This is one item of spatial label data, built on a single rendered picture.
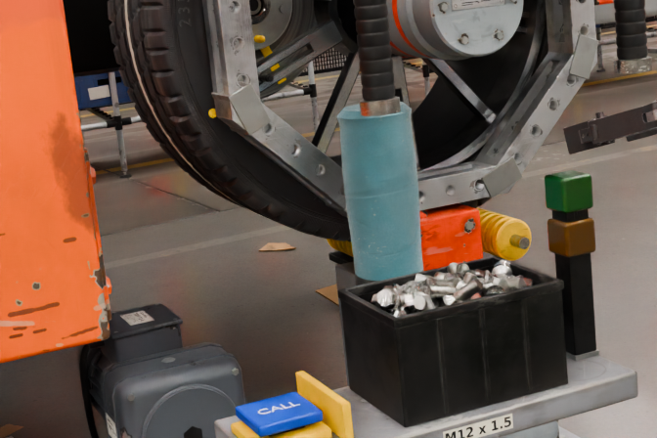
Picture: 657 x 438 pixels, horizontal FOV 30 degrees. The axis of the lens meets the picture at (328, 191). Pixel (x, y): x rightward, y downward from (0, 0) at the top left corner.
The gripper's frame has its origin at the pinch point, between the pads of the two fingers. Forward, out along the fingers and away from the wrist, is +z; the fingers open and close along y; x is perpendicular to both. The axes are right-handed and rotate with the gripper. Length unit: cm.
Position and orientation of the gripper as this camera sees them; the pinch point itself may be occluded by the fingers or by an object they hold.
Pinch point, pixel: (613, 130)
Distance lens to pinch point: 138.7
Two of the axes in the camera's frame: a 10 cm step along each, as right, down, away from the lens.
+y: -8.7, 1.8, -4.6
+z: -4.4, 1.4, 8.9
